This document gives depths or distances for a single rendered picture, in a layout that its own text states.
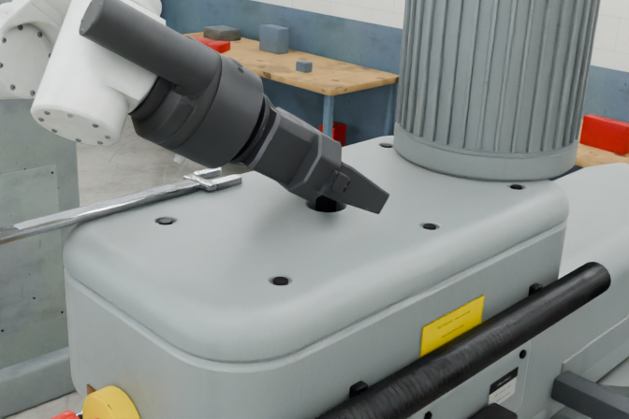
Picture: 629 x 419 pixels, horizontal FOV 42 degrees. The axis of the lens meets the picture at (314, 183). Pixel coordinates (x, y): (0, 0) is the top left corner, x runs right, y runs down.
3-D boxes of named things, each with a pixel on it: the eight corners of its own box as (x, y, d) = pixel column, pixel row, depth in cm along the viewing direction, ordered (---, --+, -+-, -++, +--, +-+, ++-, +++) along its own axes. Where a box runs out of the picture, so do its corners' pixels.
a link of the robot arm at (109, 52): (143, 178, 67) (11, 121, 61) (179, 64, 71) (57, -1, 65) (216, 156, 58) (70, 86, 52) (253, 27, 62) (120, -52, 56)
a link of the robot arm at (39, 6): (147, 111, 62) (21, 113, 68) (180, 10, 64) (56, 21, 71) (91, 67, 56) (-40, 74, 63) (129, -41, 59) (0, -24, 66)
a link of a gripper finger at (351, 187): (371, 217, 72) (317, 191, 68) (389, 185, 71) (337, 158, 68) (380, 224, 70) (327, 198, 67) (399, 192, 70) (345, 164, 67)
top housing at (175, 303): (228, 542, 57) (230, 343, 52) (45, 382, 74) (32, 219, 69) (566, 323, 89) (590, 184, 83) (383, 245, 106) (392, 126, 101)
